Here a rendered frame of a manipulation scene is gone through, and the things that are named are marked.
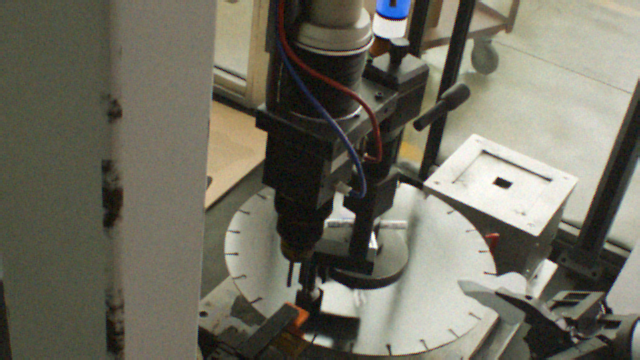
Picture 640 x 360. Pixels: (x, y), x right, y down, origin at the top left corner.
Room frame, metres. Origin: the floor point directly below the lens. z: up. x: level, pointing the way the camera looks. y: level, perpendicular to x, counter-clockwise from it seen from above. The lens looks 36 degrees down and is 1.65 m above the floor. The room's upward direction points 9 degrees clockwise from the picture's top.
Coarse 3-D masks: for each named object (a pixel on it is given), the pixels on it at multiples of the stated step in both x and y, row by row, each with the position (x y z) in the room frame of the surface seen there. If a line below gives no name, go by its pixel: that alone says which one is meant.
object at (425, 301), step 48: (240, 240) 0.81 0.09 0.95; (432, 240) 0.87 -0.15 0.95; (240, 288) 0.73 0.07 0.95; (288, 288) 0.74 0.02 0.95; (336, 288) 0.76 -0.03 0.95; (384, 288) 0.77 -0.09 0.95; (432, 288) 0.78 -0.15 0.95; (336, 336) 0.68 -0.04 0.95; (384, 336) 0.69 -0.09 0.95; (432, 336) 0.70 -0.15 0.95
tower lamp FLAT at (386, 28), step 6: (378, 18) 1.12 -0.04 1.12; (384, 18) 1.11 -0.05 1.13; (390, 18) 1.11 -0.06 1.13; (402, 18) 1.12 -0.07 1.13; (378, 24) 1.12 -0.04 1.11; (384, 24) 1.11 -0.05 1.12; (390, 24) 1.11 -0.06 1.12; (396, 24) 1.11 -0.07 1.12; (402, 24) 1.12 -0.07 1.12; (372, 30) 1.13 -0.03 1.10; (378, 30) 1.11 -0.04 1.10; (384, 30) 1.11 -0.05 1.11; (390, 30) 1.11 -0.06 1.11; (396, 30) 1.11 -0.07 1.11; (402, 30) 1.12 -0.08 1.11; (378, 36) 1.11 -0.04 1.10; (384, 36) 1.11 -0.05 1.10; (390, 36) 1.11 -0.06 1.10; (396, 36) 1.11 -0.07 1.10; (402, 36) 1.12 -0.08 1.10
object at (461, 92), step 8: (456, 88) 0.78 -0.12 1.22; (464, 88) 0.78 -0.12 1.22; (440, 96) 0.77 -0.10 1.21; (448, 96) 0.76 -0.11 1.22; (456, 96) 0.77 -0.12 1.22; (464, 96) 0.77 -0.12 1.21; (440, 104) 0.76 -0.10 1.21; (448, 104) 0.76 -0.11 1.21; (456, 104) 0.76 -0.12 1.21; (432, 112) 0.74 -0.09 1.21; (440, 112) 0.75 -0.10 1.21; (416, 120) 0.73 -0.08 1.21; (424, 120) 0.73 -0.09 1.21; (432, 120) 0.74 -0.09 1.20; (416, 128) 0.73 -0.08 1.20; (424, 128) 0.73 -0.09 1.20
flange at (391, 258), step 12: (324, 228) 0.85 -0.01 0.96; (336, 228) 0.85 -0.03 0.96; (348, 240) 0.82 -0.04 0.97; (384, 240) 0.84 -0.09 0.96; (396, 240) 0.85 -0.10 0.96; (384, 252) 0.82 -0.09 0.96; (396, 252) 0.82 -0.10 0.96; (384, 264) 0.80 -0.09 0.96; (396, 264) 0.80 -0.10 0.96; (348, 276) 0.77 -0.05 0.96; (360, 276) 0.77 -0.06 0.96; (372, 276) 0.78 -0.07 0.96; (384, 276) 0.78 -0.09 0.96; (396, 276) 0.79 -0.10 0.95
